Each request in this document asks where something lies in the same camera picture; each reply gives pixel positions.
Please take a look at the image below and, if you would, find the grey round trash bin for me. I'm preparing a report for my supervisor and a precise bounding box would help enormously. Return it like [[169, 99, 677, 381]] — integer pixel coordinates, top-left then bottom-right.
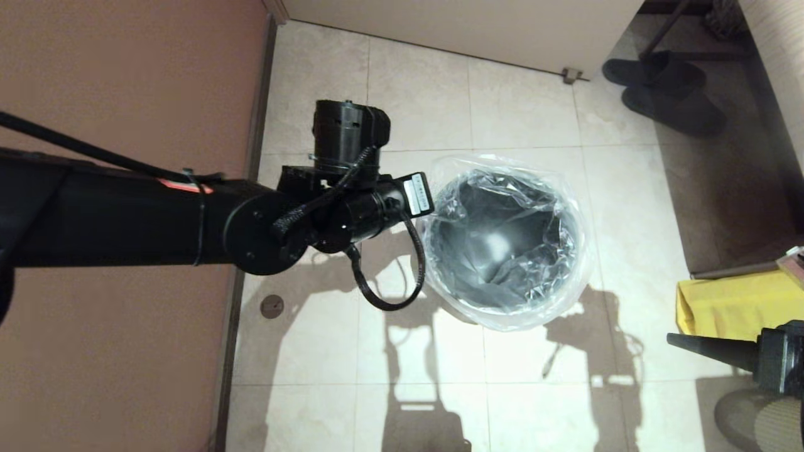
[[424, 166, 579, 311]]

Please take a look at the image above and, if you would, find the clear plastic trash bag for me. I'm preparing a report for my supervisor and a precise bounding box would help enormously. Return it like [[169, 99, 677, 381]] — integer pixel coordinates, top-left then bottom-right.
[[416, 154, 594, 331]]

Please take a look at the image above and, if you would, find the yellow bag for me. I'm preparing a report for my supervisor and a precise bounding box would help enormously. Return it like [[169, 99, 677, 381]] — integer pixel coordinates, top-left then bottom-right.
[[675, 270, 804, 343]]

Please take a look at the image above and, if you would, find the beige ribbed round object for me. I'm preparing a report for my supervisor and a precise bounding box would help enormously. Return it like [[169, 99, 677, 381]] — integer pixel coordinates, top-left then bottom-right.
[[754, 395, 804, 452]]

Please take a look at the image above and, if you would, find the metal floor threshold strip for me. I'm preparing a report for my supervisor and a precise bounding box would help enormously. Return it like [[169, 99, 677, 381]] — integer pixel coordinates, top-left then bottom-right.
[[690, 261, 781, 281]]

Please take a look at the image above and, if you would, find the white door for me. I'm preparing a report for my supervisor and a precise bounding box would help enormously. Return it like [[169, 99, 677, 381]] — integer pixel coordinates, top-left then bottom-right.
[[286, 0, 646, 82]]

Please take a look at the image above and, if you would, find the black slipper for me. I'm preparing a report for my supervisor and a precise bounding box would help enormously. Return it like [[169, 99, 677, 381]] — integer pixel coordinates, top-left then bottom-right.
[[621, 88, 727, 139], [602, 53, 707, 92]]

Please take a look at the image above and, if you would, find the beige striped upholstered furniture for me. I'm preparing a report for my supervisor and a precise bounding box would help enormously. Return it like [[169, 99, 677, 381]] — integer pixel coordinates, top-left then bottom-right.
[[738, 0, 804, 178]]

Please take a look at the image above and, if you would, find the dark furniture leg pole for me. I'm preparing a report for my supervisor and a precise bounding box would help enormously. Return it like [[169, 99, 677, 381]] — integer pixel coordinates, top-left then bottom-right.
[[638, 0, 692, 60]]

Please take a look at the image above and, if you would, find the gray fuzzy bundle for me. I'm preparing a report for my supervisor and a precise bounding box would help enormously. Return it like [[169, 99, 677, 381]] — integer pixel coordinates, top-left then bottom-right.
[[702, 0, 748, 43]]

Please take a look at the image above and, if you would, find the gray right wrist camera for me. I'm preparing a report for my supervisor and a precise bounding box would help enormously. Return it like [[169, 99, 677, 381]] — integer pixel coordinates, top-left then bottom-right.
[[776, 247, 804, 289]]

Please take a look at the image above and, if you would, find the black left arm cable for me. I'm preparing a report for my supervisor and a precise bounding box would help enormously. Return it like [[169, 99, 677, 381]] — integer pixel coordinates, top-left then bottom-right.
[[345, 217, 426, 312]]

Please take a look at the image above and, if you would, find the dark wall baseboard strip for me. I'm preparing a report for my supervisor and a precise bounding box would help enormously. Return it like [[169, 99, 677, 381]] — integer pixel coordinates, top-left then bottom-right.
[[209, 19, 281, 452]]

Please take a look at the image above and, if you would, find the smooth thin black cable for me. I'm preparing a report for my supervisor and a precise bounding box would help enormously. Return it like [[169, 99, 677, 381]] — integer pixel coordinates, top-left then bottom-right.
[[0, 112, 224, 183]]

